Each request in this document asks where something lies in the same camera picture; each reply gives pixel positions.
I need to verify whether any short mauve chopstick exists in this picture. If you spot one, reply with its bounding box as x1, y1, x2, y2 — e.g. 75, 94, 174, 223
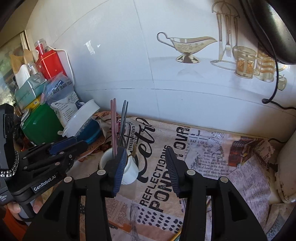
110, 99, 116, 158

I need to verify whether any red tin box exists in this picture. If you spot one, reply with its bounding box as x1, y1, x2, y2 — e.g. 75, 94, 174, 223
36, 50, 66, 80

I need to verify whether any white ceramic cup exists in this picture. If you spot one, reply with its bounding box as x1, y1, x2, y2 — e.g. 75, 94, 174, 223
99, 148, 138, 185

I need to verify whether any black power cable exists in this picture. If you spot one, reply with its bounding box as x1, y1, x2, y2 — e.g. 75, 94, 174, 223
240, 0, 296, 143

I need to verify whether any person's left hand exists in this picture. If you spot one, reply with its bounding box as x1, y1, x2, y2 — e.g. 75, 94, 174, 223
6, 196, 44, 221

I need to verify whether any green tin container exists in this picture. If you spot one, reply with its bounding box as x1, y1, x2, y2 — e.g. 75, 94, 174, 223
21, 104, 63, 145

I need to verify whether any white printed plastic bag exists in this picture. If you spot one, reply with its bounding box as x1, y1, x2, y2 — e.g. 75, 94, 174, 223
41, 72, 84, 127

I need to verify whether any silver fork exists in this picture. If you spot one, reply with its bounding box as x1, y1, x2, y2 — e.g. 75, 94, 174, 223
117, 134, 125, 148

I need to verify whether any grey translucent chopstick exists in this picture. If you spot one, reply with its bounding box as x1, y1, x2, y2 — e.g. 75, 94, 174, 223
121, 100, 128, 147

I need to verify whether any long mauve chopstick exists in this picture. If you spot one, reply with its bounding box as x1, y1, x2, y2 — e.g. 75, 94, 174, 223
112, 98, 117, 157

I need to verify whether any white blue bowl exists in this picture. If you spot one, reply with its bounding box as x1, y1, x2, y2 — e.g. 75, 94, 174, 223
58, 99, 101, 145

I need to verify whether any black pan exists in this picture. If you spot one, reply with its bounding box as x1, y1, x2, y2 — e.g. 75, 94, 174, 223
240, 1, 295, 65

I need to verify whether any teal tissue box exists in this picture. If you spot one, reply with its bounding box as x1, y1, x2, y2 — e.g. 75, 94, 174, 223
14, 64, 46, 109

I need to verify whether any dark navy chopstick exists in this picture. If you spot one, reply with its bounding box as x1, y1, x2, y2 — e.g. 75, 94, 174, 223
119, 100, 127, 147

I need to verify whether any printed newspaper-pattern tablecloth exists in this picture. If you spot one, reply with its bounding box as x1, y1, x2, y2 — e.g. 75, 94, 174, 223
67, 110, 296, 241

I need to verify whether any gold spoon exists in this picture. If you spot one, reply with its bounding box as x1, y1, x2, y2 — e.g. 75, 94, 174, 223
126, 148, 137, 159

